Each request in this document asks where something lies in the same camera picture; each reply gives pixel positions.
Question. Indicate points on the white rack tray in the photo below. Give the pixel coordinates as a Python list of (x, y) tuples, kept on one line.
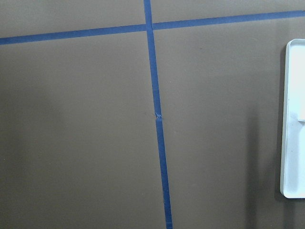
[(292, 177)]

